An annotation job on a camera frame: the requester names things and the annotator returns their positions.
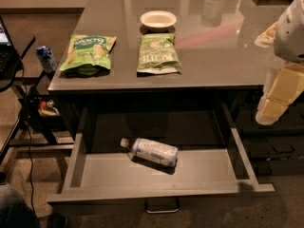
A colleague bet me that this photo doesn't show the metal drawer handle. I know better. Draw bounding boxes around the metal drawer handle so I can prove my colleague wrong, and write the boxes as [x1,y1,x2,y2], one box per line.
[144,198,180,215]

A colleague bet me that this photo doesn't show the green snack bag left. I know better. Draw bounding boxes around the green snack bag left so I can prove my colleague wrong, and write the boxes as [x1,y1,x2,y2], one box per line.
[59,34,117,76]

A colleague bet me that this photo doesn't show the grey counter cabinet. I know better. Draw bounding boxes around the grey counter cabinet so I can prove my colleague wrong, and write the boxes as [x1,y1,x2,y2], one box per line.
[47,0,304,176]

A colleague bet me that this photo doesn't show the green kettle chips bag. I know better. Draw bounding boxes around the green kettle chips bag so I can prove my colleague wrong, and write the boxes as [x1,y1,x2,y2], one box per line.
[137,33,181,74]

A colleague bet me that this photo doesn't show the black side stand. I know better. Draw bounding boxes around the black side stand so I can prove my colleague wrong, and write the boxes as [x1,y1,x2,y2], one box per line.
[0,35,74,162]

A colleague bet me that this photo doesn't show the black hanging cable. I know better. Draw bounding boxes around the black hanging cable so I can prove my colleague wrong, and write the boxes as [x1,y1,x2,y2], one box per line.
[19,59,38,216]

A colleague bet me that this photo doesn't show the blue plastic water bottle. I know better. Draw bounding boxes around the blue plastic water bottle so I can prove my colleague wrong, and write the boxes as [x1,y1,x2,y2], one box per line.
[120,138,179,167]

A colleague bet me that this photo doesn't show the colourful items on shelf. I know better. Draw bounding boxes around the colourful items on shelf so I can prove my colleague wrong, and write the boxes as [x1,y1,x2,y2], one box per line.
[38,100,60,117]

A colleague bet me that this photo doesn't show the blue drink can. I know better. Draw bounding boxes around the blue drink can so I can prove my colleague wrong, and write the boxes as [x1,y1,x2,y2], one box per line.
[36,46,57,73]

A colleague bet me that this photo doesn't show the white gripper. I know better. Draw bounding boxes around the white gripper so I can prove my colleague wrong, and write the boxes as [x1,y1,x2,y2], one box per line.
[255,0,304,125]

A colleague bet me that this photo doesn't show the person's knee in jeans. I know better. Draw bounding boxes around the person's knee in jeans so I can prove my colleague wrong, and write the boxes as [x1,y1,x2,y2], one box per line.
[0,183,40,228]

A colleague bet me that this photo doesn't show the white paper bowl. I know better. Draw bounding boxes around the white paper bowl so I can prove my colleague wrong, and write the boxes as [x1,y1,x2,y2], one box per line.
[141,10,177,32]

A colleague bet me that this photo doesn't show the open grey top drawer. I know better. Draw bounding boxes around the open grey top drawer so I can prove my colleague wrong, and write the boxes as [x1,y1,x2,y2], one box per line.
[47,104,275,216]

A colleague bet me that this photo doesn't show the black laptop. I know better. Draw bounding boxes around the black laptop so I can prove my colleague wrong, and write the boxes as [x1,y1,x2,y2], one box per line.
[0,16,18,78]

